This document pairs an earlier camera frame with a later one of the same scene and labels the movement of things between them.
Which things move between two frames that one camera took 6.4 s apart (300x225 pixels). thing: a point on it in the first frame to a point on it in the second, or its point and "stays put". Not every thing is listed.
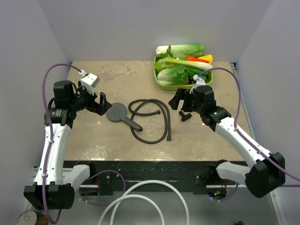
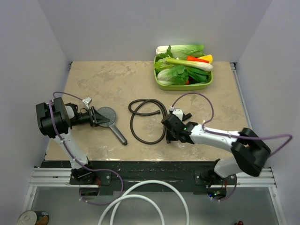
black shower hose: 161,104 stays put
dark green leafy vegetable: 192,71 stays put
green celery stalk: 195,64 stays put
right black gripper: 181,94 to 168,137
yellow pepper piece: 208,57 stays put
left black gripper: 99,108 to 99,118
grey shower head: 117,111 to 110,113
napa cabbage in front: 178,75 stays put
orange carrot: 191,58 stays put
